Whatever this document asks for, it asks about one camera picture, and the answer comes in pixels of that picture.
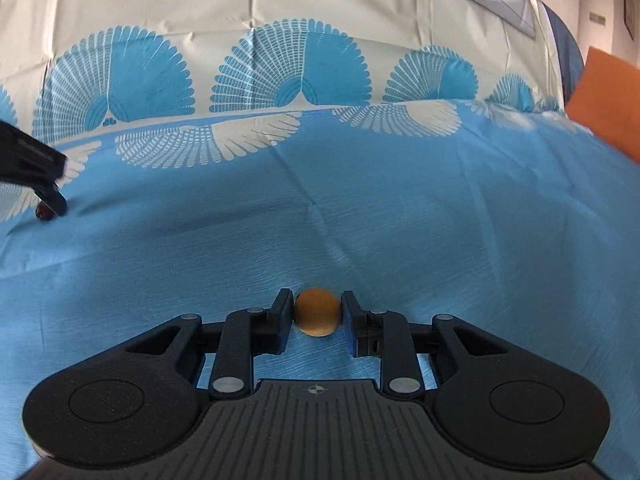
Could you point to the white wall switch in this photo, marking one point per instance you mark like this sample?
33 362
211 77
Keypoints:
597 18

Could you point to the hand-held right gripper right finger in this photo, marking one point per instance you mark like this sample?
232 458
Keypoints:
350 322

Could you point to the tan round longan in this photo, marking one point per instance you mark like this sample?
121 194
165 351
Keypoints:
318 312

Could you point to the blue fan-print tablecloth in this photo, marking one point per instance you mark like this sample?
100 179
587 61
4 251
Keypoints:
350 200

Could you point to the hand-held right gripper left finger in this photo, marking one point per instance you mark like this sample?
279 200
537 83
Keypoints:
281 317

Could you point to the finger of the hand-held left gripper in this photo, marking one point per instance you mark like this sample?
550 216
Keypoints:
52 197

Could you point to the orange cushion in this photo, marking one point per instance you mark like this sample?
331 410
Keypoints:
607 100

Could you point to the framed wall picture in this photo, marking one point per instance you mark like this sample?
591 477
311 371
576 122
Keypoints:
631 10

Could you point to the blue-grey sofa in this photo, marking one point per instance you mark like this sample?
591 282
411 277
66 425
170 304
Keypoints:
567 55

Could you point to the small dark red date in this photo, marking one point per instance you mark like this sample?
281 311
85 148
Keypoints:
43 211

